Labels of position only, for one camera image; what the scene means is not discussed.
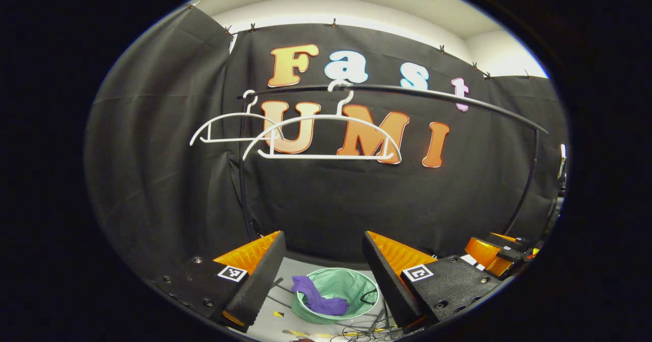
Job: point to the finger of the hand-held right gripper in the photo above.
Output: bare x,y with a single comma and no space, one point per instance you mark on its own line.
509,239
481,253

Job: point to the black backdrop cloth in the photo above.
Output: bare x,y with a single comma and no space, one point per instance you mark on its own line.
168,179

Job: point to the row of small backdrop clips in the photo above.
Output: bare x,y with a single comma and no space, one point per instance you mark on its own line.
333,22

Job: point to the black clothes rack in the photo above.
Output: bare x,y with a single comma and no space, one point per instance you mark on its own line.
387,87

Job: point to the purple ribbed shirt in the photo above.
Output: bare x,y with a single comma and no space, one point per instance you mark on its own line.
316,298

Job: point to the white clothes hanger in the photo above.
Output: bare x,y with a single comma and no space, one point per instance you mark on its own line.
224,139
326,156

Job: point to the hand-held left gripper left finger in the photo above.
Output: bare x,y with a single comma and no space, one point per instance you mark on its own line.
260,281

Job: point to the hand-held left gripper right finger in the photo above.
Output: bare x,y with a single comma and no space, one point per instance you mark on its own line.
387,286

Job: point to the green laundry hamper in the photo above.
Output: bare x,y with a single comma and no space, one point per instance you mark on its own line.
351,286

